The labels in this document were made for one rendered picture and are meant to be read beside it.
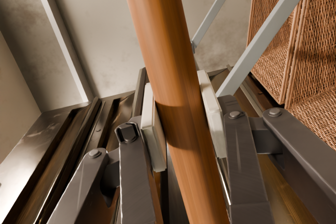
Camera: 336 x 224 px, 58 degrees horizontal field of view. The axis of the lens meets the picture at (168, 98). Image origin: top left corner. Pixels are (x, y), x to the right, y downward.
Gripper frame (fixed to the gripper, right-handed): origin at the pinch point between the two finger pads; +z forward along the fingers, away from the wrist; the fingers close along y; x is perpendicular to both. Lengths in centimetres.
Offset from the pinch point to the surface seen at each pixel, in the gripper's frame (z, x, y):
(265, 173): 58, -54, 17
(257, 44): 35.2, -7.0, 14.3
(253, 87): 119, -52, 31
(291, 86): 85, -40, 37
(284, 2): 35.1, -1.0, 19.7
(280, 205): 44, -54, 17
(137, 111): 89, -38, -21
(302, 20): 85, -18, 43
